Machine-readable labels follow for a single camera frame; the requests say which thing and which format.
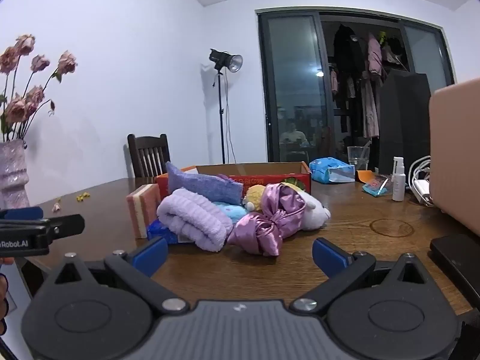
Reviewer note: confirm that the small blue foil packet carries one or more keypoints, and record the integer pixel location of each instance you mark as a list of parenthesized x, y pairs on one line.
[(377, 186)]

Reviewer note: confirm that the dark framed sliding door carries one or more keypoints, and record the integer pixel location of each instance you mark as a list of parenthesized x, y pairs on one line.
[(292, 82)]

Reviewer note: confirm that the orange paper sleeve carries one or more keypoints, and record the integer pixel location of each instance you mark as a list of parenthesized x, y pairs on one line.
[(364, 176)]

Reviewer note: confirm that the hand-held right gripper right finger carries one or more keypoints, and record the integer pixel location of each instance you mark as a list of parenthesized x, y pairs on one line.
[(327, 255)]

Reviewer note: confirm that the hanging clothes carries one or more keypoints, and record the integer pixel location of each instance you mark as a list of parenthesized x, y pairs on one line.
[(369, 82)]

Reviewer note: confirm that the black speaker box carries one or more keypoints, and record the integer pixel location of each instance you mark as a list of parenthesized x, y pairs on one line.
[(405, 120)]

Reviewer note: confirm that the yellow petal scraps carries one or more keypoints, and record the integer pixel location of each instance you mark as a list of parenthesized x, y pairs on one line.
[(83, 195)]

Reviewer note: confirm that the blue tissue packet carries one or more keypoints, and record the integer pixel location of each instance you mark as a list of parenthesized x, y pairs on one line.
[(330, 170)]

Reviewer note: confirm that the person's left hand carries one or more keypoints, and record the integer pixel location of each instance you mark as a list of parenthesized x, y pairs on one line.
[(2, 307)]

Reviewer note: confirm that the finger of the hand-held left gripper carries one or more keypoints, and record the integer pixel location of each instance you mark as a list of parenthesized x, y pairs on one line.
[(20, 213), (63, 225)]

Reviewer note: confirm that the pink sponge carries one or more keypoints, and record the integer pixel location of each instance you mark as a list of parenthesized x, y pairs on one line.
[(142, 206)]

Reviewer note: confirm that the mottled purple vase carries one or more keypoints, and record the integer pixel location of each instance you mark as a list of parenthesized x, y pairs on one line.
[(11, 172)]

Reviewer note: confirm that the light blue plush toy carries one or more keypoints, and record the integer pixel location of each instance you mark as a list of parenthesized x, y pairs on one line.
[(230, 212)]

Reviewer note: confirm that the black phone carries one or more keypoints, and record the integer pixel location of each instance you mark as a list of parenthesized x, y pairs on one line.
[(457, 258)]

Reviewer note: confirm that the clear drinking glass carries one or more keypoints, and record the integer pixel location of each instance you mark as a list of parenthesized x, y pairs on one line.
[(358, 156)]

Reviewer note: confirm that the fallen pink petal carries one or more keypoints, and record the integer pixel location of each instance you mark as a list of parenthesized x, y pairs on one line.
[(57, 206)]

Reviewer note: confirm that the purple satin cloth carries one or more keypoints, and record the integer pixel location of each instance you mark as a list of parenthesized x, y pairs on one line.
[(273, 213)]

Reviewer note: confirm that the blue plastic packet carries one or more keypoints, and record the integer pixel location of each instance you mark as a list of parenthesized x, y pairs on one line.
[(161, 232)]

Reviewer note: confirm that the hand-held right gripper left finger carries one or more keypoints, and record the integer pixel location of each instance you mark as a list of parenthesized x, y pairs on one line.
[(150, 254)]

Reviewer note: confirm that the tan laptop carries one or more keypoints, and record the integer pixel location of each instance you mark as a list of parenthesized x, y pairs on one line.
[(455, 146)]

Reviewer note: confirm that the yellow plush toy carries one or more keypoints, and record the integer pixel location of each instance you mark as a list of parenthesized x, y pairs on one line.
[(255, 197)]

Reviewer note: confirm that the white spray bottle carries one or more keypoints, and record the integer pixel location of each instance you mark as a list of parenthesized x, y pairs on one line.
[(398, 182)]

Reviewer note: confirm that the white plush toy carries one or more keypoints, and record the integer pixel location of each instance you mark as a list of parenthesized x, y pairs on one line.
[(315, 212)]

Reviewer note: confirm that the blue-purple fluffy towel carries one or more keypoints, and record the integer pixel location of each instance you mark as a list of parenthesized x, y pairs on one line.
[(204, 186)]

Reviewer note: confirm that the rolled lavender towel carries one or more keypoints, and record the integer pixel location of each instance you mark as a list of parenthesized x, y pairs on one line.
[(193, 219)]

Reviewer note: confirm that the dried pink roses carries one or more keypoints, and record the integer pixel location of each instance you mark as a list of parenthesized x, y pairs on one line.
[(22, 101)]

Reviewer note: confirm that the dark wooden chair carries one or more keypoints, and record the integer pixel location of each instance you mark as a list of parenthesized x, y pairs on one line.
[(148, 155)]

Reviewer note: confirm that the orange cardboard box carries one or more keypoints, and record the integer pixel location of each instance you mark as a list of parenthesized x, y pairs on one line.
[(262, 178)]

